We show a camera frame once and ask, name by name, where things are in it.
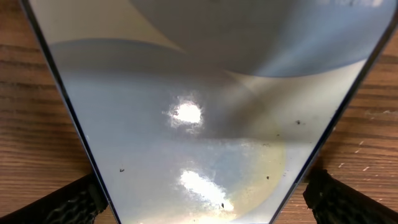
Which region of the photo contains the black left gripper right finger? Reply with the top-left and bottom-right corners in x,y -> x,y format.
303,169 -> 397,224

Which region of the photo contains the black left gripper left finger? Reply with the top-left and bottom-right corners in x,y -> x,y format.
1,174 -> 108,224

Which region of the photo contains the blue Galaxy smartphone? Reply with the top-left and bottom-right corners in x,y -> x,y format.
22,0 -> 397,223

